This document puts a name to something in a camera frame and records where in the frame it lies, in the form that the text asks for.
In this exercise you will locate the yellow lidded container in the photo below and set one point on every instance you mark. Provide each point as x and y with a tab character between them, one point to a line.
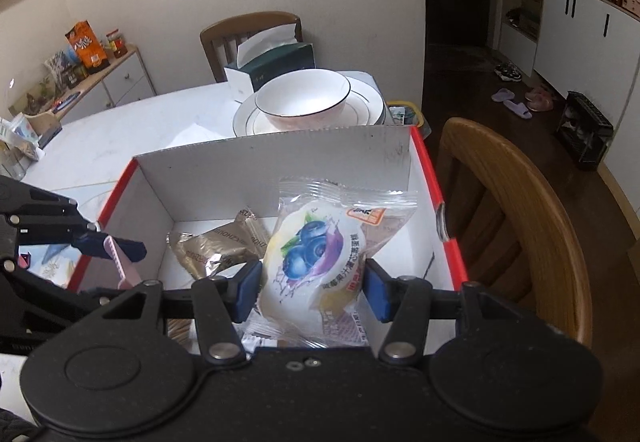
406	114

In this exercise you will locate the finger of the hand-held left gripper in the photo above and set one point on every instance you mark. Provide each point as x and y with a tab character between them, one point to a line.
50	214
40	297

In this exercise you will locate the red sauce jar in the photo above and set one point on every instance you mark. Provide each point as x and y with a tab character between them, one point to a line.
116	43

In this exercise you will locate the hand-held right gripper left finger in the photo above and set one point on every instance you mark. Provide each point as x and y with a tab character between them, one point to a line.
247	291

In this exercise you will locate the red cardboard box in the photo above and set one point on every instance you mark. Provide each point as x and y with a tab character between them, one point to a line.
320	157

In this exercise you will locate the purple slippers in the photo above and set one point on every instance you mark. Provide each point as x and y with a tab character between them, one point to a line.
512	103

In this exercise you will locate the dark wooden chair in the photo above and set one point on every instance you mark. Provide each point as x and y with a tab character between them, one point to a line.
235	37

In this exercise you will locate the white plate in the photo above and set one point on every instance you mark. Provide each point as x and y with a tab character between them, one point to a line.
367	104

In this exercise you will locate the pair of sneakers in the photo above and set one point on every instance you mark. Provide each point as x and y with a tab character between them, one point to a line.
509	72

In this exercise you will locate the gold snack packet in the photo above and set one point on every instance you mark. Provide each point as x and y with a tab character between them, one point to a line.
215	244

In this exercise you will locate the light wooden chair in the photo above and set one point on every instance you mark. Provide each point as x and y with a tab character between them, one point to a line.
510	222

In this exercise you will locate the white lower cabinet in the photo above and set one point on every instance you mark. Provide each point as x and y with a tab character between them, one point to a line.
590	52

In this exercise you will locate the black floor rack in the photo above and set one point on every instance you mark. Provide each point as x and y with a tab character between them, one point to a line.
585	132

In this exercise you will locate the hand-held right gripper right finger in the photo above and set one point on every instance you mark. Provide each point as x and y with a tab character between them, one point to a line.
376	293

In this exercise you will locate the dark knitted cloth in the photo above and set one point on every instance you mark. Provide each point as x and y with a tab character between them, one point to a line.
15	424

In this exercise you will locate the pink slippers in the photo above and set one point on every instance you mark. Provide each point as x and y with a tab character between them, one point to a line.
540	99

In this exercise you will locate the white side cabinet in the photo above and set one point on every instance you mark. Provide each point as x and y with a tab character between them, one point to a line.
125	82

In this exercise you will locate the orange snack bag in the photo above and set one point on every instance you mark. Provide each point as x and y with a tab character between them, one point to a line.
87	47

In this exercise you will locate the pink nail file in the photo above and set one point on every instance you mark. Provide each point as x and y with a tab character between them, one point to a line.
124	264

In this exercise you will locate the white marble desktop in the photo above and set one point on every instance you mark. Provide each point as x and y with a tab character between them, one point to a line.
125	132

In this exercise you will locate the blueberry jelly packet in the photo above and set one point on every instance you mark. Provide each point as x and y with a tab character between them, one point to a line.
310	267

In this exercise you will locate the white bowl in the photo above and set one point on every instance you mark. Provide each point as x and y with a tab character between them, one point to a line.
305	99

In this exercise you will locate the blue gold-speckled placemat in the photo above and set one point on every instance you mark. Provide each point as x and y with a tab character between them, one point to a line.
55	264

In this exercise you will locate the dark green tissue box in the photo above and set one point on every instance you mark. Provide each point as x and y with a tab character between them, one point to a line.
280	62

